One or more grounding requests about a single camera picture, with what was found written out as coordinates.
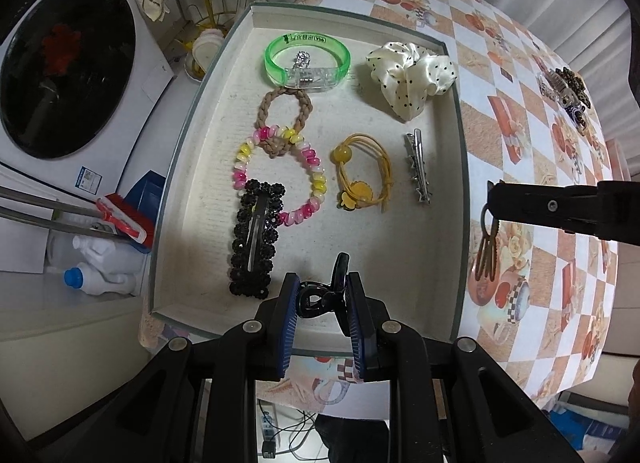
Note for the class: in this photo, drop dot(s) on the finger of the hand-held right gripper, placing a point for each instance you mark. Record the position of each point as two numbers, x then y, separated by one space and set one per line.
540 205

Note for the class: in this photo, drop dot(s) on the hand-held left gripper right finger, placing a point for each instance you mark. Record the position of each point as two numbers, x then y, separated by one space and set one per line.
359 328

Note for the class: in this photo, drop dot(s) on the white shallow tray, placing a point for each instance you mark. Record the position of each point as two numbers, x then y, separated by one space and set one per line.
210 108

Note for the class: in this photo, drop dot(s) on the black claw hair clip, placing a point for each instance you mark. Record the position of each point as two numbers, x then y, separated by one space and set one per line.
320 300

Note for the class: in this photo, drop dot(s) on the white washing machine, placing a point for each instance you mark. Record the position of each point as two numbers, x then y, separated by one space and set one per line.
65 68

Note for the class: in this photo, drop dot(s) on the silver alligator hair clip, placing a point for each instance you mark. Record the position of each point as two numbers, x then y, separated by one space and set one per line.
417 168

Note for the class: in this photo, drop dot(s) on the blue plastic bin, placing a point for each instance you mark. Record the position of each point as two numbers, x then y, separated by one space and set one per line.
147 188

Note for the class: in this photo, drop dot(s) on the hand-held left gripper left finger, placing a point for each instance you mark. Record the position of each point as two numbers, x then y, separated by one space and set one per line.
287 328

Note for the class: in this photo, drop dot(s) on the white round container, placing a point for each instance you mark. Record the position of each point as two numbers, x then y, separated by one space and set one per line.
202 50

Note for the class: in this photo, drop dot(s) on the grey metal rod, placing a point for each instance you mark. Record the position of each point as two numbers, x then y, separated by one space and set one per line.
50 199
50 223

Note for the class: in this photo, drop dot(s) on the gold hair clip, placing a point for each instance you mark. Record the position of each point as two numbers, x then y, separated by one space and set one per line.
485 253

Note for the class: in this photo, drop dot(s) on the dark cloth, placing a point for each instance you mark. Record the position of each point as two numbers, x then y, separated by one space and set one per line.
350 443

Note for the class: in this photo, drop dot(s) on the pile of hair accessories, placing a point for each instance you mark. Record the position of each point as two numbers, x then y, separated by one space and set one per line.
565 88

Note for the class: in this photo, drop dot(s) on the white bottle blue cap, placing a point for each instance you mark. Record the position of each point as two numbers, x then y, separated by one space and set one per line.
100 273

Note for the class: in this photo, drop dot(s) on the checkered tablecloth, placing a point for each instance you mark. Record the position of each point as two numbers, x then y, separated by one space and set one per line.
525 153

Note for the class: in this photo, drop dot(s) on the white polka dot scrunchie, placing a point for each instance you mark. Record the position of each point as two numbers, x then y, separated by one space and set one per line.
405 83

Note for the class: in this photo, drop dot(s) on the black beaded hair clip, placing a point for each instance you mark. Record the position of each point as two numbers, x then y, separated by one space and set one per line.
242 243

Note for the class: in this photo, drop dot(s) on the blue packaging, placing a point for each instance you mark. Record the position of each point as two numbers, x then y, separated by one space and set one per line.
595 430

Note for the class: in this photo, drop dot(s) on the red brush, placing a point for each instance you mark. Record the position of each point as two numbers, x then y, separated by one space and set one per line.
125 215

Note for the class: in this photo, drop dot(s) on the white power strip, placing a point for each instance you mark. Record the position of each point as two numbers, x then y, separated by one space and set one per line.
266 423

